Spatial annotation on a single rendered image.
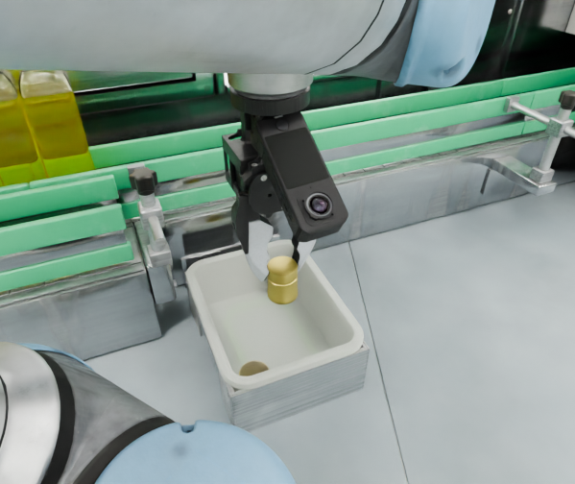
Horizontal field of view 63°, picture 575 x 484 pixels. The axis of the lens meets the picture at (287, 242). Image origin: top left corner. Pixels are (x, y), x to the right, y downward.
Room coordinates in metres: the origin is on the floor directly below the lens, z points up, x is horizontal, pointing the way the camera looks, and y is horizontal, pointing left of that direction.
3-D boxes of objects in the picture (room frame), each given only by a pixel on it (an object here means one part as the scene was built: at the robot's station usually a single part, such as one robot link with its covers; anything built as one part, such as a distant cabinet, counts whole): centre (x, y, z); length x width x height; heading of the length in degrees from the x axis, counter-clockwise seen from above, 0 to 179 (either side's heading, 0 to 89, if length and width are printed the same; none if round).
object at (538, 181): (0.72, -0.42, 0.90); 0.17 x 0.05 x 0.22; 23
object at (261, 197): (0.42, 0.02, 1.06); 0.09 x 0.08 x 0.12; 23
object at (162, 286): (0.49, 0.18, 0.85); 0.09 x 0.04 x 0.07; 23
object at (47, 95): (0.56, 0.29, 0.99); 0.06 x 0.06 x 0.21; 24
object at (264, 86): (0.41, 0.02, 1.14); 0.08 x 0.08 x 0.05
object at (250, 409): (0.45, 0.03, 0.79); 0.27 x 0.17 x 0.08; 23
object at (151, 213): (0.48, 0.17, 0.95); 0.17 x 0.03 x 0.12; 23
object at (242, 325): (0.43, 0.02, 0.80); 0.22 x 0.17 x 0.09; 23
